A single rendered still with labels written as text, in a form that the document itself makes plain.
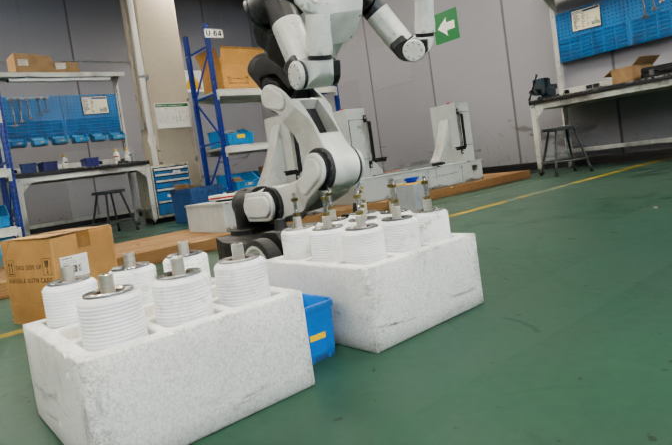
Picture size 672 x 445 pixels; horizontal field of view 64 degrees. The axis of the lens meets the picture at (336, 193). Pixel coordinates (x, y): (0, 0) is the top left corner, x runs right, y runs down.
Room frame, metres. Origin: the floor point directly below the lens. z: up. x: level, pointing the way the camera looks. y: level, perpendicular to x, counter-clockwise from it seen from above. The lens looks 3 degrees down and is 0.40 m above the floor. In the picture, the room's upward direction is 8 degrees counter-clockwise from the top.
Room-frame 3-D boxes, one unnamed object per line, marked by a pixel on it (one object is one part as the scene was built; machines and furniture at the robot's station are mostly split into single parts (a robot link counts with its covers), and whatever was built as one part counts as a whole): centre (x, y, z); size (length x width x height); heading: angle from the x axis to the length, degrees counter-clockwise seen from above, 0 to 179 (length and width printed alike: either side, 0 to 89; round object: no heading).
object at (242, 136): (6.62, 1.17, 0.90); 0.50 x 0.38 x 0.21; 40
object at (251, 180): (6.60, 1.16, 0.36); 0.50 x 0.38 x 0.21; 40
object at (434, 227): (1.36, -0.22, 0.16); 0.10 x 0.10 x 0.18
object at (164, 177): (6.78, 2.11, 0.35); 0.59 x 0.47 x 0.69; 39
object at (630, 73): (5.20, -2.97, 0.87); 0.40 x 0.30 x 0.23; 25
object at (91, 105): (6.69, 2.77, 1.54); 0.32 x 0.02 x 0.25; 129
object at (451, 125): (4.69, -0.61, 0.45); 1.51 x 0.57 x 0.74; 129
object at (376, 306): (1.37, -0.06, 0.09); 0.39 x 0.39 x 0.18; 41
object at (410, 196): (1.62, -0.23, 0.16); 0.07 x 0.07 x 0.31; 41
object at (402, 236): (1.28, -0.14, 0.16); 0.10 x 0.10 x 0.18
